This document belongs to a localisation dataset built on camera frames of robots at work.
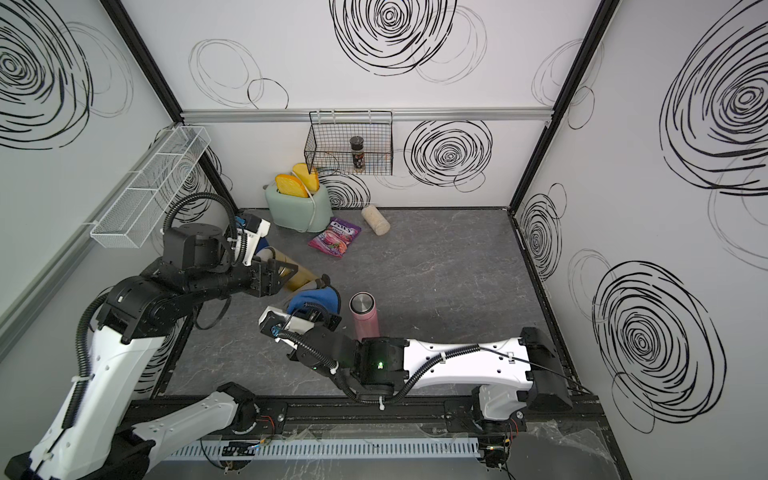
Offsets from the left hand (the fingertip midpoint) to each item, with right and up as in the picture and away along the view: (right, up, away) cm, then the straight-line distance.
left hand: (285, 265), depth 61 cm
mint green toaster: (-10, +18, +41) cm, 45 cm away
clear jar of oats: (+17, +12, +50) cm, 54 cm away
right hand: (+3, -8, -2) cm, 9 cm away
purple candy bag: (+2, +5, +46) cm, 47 cm away
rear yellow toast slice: (-6, +26, +43) cm, 51 cm away
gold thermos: (+3, -3, +2) cm, 5 cm away
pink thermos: (+15, -11, +9) cm, 21 cm away
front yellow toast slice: (-12, +23, +39) cm, 47 cm away
